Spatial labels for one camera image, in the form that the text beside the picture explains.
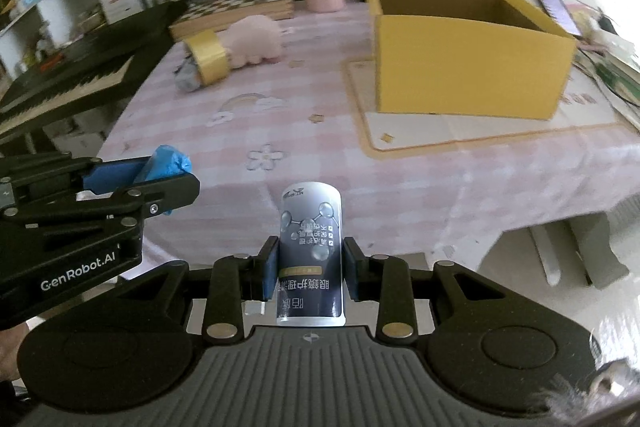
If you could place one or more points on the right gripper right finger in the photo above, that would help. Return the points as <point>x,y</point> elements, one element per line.
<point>385,280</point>

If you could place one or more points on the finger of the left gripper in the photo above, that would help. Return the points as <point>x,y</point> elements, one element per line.
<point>49,173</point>
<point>120,203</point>

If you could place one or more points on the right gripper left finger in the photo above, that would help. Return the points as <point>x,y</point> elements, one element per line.
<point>234,280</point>

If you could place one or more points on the blue wrapper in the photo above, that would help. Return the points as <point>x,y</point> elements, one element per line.
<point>167,166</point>

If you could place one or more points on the dark lens solution bottle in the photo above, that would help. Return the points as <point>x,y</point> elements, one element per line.
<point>310,278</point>

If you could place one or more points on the yellow tape roll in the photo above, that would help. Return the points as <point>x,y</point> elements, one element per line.
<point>210,56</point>

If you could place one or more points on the pink plush toy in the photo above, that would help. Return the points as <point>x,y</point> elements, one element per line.
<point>252,40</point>

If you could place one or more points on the black Yamaha keyboard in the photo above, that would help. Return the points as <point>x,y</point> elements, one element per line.
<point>109,64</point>

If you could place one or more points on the pink checked tablecloth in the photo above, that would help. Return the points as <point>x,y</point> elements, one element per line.
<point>266,127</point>

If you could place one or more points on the wooden chess board box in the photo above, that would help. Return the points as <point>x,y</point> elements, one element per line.
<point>219,15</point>

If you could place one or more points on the yellow cardboard box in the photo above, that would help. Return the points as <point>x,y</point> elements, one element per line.
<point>495,58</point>

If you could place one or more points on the cream orange-edged mat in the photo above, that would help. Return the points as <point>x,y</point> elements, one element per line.
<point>475,121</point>

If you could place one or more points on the green book stack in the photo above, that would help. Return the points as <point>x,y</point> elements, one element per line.
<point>616,77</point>

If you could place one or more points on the smartphone with lit screen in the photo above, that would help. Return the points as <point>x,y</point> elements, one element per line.
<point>558,11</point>

